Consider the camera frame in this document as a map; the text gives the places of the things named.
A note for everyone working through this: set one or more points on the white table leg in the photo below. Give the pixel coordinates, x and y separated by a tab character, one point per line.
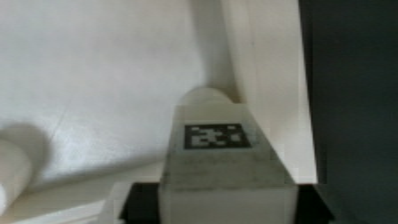
227	185

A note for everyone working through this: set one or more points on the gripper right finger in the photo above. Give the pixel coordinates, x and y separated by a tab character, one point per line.
314	212

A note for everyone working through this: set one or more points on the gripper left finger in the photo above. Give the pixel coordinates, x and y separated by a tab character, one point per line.
117	202

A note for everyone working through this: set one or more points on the white square tabletop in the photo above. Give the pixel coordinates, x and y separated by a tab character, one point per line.
102	60

